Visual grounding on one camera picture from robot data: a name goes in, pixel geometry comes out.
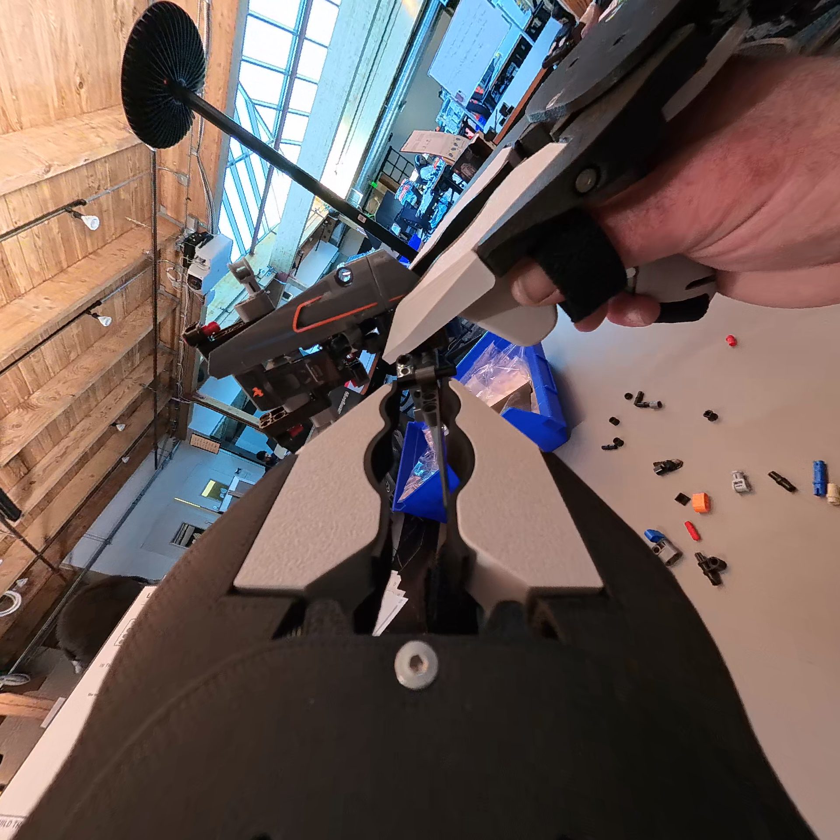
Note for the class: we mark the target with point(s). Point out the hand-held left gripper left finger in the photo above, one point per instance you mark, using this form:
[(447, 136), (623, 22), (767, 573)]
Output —
[(308, 518)]

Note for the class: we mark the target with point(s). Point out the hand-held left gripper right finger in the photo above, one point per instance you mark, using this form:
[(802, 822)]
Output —
[(525, 518)]

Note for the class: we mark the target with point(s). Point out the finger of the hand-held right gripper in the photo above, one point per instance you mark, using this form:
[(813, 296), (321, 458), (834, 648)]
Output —
[(459, 207), (453, 295)]

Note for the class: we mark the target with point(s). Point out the dark grey lego car assembly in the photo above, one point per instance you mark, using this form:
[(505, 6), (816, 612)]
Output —
[(315, 321)]

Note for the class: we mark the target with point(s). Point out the blue and grey lego piece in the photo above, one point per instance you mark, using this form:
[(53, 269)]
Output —
[(663, 546)]

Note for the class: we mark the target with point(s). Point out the scattered black lego pieces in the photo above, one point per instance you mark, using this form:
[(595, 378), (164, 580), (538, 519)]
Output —
[(668, 466)]

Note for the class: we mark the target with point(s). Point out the orange lego piece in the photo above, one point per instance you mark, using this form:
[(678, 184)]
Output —
[(701, 502)]

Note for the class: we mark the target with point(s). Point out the white grey lego piece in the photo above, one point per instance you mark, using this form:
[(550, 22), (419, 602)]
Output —
[(740, 482)]

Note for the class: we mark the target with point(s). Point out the blue lego pin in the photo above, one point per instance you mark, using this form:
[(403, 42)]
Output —
[(819, 478)]

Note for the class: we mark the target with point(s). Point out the person's right hand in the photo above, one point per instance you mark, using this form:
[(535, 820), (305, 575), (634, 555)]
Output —
[(754, 197)]

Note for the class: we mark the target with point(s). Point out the clear plastic parts bag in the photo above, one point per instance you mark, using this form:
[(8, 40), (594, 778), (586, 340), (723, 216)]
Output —
[(499, 364), (423, 469)]

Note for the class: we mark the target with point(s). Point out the blue plastic parts bin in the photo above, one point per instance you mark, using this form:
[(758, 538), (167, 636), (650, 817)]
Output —
[(548, 426), (420, 508)]

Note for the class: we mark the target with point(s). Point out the whiteboard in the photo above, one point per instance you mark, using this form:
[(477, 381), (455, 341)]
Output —
[(469, 46)]

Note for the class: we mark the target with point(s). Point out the black pole with round disc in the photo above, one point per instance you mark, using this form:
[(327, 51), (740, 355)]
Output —
[(161, 72)]

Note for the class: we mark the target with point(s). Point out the white wall-mounted camera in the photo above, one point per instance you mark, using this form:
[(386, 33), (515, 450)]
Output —
[(213, 253)]

